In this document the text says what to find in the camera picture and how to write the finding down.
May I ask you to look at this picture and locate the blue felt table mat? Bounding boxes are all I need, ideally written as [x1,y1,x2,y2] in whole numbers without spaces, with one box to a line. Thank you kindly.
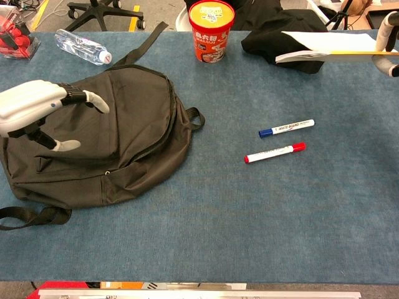
[0,30,399,284]

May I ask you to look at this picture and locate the red capped whiteboard marker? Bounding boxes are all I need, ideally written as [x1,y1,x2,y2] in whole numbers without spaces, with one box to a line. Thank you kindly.
[244,142,307,165]

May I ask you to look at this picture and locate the aluminium profile rail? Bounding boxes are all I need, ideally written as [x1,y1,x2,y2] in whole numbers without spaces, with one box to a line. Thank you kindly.
[37,288,362,299]

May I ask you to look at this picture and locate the clear plastic water bottle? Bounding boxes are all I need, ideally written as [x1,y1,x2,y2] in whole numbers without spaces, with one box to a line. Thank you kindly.
[54,29,113,66]

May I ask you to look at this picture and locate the white book yellow stripe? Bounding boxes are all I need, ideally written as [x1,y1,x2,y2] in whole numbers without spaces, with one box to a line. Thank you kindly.
[275,31,399,64]

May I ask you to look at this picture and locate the clear box red parts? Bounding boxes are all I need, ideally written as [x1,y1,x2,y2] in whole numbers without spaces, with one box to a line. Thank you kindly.
[0,7,42,60]

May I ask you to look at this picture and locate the black backpack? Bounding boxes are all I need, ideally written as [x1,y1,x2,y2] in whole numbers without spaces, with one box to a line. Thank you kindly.
[0,21,206,231]

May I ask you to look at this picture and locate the blue capped whiteboard marker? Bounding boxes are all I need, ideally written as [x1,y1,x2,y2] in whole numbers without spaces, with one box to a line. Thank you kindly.
[258,119,315,139]

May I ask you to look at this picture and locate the orange instant noodle cup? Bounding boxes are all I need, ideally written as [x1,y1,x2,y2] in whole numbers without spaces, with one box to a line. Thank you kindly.
[188,0,236,64]

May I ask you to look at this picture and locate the black office chair base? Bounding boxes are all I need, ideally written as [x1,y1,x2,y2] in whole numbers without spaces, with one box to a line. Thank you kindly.
[65,0,147,32]

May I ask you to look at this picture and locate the black tripod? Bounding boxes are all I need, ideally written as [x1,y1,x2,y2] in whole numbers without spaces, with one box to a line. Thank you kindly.
[324,0,356,31]

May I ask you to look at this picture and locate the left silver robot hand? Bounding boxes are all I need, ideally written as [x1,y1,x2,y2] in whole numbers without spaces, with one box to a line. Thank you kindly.
[0,80,110,153]

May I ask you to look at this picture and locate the black cloth garment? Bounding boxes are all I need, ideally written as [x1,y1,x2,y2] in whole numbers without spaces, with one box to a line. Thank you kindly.
[241,9,330,75]

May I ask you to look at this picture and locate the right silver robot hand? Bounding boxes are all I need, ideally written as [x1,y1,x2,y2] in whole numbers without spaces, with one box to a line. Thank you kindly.
[372,11,399,78]

